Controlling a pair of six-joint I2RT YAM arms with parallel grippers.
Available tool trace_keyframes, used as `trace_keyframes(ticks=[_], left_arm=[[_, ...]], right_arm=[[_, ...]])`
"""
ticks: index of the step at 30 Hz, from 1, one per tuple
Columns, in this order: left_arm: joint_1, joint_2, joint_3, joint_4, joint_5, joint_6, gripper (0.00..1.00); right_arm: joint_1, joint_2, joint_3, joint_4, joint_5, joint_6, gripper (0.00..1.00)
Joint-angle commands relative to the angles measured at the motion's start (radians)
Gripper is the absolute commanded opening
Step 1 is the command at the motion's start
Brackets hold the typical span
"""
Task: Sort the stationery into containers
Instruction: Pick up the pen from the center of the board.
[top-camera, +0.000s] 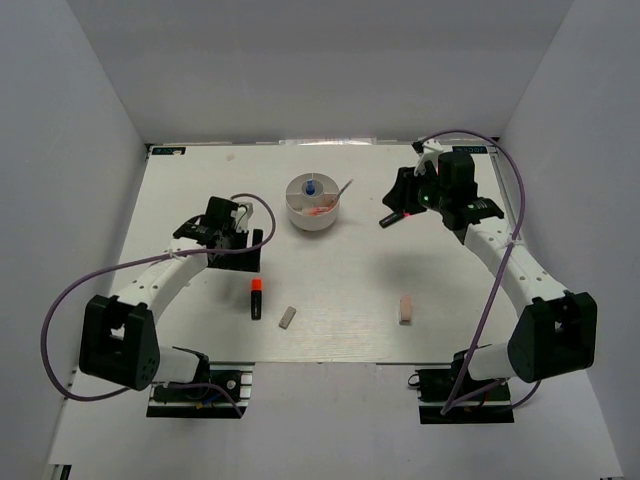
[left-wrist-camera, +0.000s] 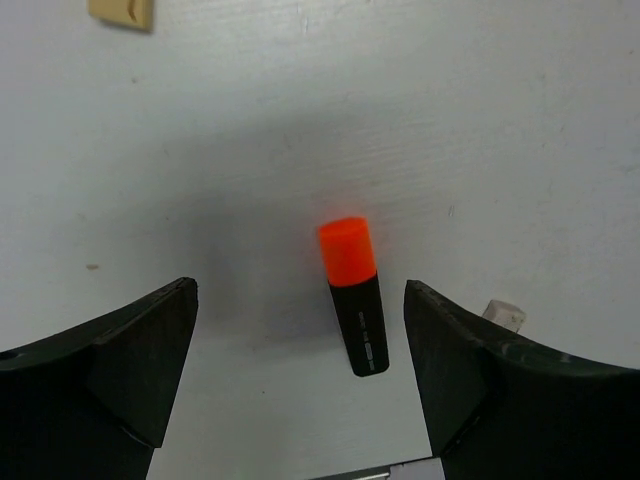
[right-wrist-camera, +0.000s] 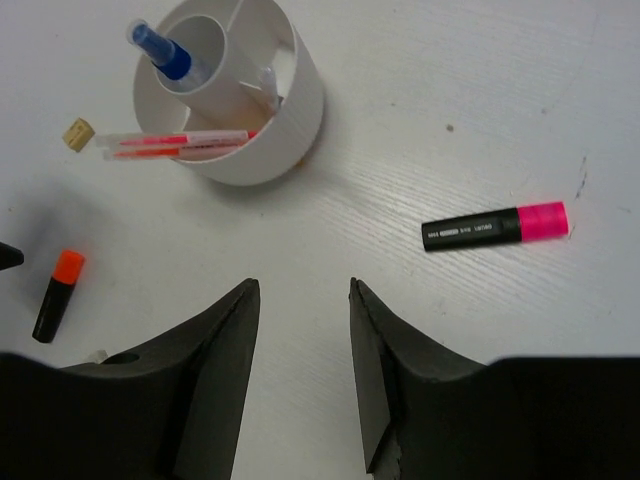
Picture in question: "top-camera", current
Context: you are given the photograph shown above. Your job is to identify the black highlighter orange cap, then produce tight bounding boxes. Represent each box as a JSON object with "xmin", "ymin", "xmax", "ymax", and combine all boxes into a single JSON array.
[{"xmin": 250, "ymin": 278, "xmax": 263, "ymax": 320}]

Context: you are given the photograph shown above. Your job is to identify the slim orange-red highlighter pen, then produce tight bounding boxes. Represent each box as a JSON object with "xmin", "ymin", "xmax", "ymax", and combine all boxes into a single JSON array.
[{"xmin": 302, "ymin": 206, "xmax": 332, "ymax": 216}]

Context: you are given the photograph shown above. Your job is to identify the black highlighter pink cap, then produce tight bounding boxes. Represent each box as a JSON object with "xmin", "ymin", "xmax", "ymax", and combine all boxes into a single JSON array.
[{"xmin": 379, "ymin": 212, "xmax": 410, "ymax": 229}]

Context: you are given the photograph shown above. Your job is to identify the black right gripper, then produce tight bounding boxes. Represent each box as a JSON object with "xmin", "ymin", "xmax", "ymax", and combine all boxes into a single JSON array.
[{"xmin": 382, "ymin": 164, "xmax": 450, "ymax": 216}]

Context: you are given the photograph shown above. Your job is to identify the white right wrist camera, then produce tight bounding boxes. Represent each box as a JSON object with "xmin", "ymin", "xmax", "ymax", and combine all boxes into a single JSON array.
[{"xmin": 412, "ymin": 139, "xmax": 444, "ymax": 176}]

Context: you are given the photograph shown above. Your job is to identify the grey eraser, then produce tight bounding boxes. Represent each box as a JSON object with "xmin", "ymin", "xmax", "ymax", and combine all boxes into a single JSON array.
[{"xmin": 278, "ymin": 306, "xmax": 297, "ymax": 330}]

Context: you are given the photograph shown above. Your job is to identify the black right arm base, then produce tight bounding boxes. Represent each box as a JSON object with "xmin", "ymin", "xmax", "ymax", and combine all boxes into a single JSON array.
[{"xmin": 407, "ymin": 368, "xmax": 514, "ymax": 425}]

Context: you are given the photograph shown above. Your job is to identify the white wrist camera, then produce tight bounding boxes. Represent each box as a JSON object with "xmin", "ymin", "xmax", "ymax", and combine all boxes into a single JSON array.
[
  {"xmin": 235, "ymin": 202, "xmax": 254, "ymax": 233},
  {"xmin": 412, "ymin": 139, "xmax": 444, "ymax": 176}
]

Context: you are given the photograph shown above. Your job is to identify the clear grey pen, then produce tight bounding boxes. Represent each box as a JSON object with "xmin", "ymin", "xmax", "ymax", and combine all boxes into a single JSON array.
[{"xmin": 330, "ymin": 178, "xmax": 354, "ymax": 206}]

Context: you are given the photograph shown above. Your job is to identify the pink eraser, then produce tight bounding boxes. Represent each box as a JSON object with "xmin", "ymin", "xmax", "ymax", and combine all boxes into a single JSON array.
[{"xmin": 399, "ymin": 295, "xmax": 413, "ymax": 325}]

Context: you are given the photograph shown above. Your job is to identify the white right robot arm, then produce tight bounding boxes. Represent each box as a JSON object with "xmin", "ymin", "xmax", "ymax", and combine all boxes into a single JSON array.
[{"xmin": 383, "ymin": 151, "xmax": 597, "ymax": 399}]

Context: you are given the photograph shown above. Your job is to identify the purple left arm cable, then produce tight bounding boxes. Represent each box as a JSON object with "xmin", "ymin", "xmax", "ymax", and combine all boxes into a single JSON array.
[{"xmin": 40, "ymin": 192, "xmax": 277, "ymax": 418}]

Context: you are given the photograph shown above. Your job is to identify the blue table label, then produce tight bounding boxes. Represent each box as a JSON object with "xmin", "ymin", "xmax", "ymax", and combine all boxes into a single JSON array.
[
  {"xmin": 151, "ymin": 147, "xmax": 186, "ymax": 156},
  {"xmin": 452, "ymin": 145, "xmax": 488, "ymax": 155}
]

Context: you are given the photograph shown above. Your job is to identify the white round divided organizer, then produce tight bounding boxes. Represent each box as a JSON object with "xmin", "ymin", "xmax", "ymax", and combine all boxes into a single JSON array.
[{"xmin": 285, "ymin": 173, "xmax": 339, "ymax": 232}]

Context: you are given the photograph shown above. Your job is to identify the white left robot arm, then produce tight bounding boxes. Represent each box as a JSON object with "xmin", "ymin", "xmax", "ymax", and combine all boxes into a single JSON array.
[{"xmin": 79, "ymin": 197, "xmax": 267, "ymax": 399}]

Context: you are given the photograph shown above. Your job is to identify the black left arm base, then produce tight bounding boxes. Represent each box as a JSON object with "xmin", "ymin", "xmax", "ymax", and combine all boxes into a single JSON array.
[{"xmin": 146, "ymin": 363, "xmax": 254, "ymax": 420}]

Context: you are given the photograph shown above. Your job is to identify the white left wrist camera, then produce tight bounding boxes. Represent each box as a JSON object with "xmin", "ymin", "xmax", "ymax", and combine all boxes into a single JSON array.
[{"xmin": 235, "ymin": 202, "xmax": 254, "ymax": 233}]

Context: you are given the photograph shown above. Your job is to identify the left blue table label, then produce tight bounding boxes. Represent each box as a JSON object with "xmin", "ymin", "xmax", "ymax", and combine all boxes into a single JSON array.
[{"xmin": 151, "ymin": 147, "xmax": 186, "ymax": 156}]

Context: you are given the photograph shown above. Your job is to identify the right blue table label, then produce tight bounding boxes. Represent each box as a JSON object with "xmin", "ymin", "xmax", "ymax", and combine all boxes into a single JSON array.
[{"xmin": 452, "ymin": 145, "xmax": 488, "ymax": 155}]

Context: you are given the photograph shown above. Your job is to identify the small blue-capped clear bottle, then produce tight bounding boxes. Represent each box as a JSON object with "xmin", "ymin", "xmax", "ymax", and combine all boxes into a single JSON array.
[{"xmin": 304, "ymin": 179, "xmax": 317, "ymax": 197}]

